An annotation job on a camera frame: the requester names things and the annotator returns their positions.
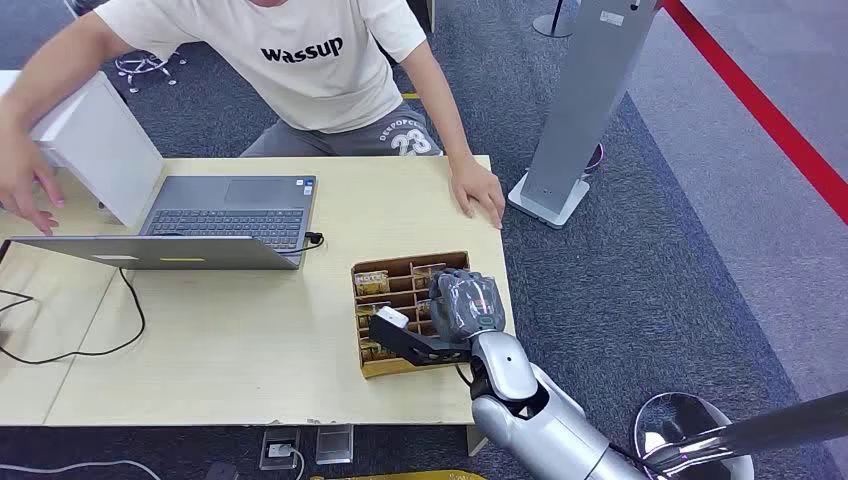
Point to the person's right forearm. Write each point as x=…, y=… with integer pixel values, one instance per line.
x=46, y=79

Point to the person's right hand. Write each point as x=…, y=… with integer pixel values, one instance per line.
x=20, y=179

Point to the person's left forearm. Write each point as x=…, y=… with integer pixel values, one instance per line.
x=445, y=119

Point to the round stanchion base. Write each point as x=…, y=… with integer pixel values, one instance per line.
x=553, y=26

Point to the dark metal pole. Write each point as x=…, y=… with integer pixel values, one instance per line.
x=775, y=427

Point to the grey open laptop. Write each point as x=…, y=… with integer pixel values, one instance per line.
x=225, y=212

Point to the person's left hand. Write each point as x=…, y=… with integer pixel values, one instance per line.
x=478, y=189

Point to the person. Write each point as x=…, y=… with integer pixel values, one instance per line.
x=318, y=73

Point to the closed floor socket box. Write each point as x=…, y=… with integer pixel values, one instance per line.
x=334, y=444

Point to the yellow strip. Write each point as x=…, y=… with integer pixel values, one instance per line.
x=397, y=476

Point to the white box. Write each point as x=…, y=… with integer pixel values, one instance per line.
x=106, y=152

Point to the pale wrist camera on black bracket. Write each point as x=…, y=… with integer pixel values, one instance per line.
x=392, y=318

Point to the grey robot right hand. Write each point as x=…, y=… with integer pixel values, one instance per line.
x=467, y=305

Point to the grey kiosk stand pillar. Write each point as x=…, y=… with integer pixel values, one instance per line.
x=583, y=99

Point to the floor socket box with plug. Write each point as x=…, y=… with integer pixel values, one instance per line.
x=279, y=449

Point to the cardboard card organizer box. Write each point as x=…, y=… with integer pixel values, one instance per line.
x=384, y=368

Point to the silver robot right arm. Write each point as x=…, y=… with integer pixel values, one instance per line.
x=530, y=424

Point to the chrome chair base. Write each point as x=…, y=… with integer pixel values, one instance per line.
x=142, y=66

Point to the table leg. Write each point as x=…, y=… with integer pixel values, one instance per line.
x=476, y=440

